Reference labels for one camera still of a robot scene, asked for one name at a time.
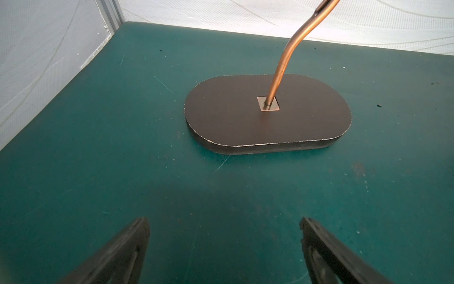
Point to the copper glass rack stand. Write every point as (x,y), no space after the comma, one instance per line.
(252,114)

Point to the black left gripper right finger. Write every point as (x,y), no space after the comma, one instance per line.
(329,261)

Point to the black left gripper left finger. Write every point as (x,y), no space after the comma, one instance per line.
(120,261)

